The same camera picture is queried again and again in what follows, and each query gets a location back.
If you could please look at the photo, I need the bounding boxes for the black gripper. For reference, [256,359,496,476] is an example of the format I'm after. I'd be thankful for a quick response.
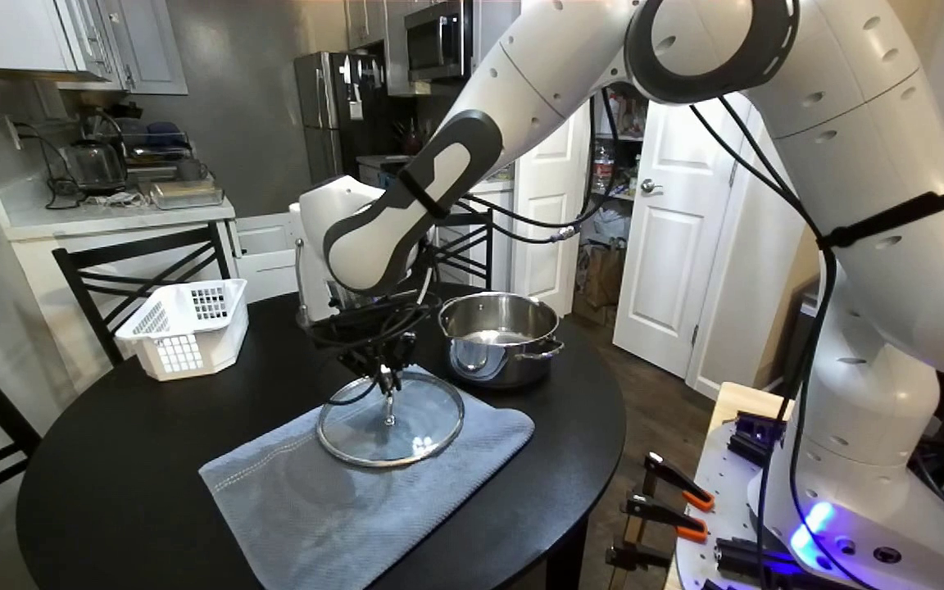
[340,324,421,402]

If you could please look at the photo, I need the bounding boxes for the glass lid with steel rim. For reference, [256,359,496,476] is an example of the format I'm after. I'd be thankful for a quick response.
[310,366,470,476]

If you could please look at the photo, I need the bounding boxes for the stainless steel pot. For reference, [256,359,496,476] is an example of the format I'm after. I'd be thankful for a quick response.
[433,288,568,397]

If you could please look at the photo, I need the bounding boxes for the white paper towel roll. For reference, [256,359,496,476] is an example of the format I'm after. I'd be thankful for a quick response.
[287,206,332,321]

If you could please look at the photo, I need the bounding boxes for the light blue towel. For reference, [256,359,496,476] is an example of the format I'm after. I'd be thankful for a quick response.
[197,359,538,590]

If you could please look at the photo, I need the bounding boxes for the white plastic basket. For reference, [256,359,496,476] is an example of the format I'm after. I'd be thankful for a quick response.
[113,275,252,383]

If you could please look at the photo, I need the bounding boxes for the black refrigerator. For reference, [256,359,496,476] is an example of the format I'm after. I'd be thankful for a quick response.
[293,47,390,191]

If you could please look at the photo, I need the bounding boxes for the black orange clamp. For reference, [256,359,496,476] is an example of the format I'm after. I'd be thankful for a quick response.
[624,490,712,547]
[641,448,719,514]
[603,530,677,573]

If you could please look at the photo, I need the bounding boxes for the white kitchen counter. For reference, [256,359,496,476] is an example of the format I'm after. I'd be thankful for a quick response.
[0,178,238,247]

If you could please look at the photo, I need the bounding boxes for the white panel door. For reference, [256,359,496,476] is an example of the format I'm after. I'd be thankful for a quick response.
[610,102,812,380]

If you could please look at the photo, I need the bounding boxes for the steel microwave oven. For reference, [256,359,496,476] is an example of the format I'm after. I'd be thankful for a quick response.
[400,0,474,86]

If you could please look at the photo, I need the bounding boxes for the white robot mounting board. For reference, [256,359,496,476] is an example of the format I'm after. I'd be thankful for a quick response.
[662,380,944,590]

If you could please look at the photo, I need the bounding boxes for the black coffee maker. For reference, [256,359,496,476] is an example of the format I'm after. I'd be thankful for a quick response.
[37,105,135,211]

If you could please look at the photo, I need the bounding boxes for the white upper cabinets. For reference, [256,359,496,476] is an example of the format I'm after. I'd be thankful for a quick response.
[0,0,189,97]

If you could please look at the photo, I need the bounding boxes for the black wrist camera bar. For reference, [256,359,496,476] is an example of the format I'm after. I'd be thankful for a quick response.
[304,304,422,346]

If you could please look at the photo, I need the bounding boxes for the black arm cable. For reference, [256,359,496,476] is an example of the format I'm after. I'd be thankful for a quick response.
[485,88,838,256]

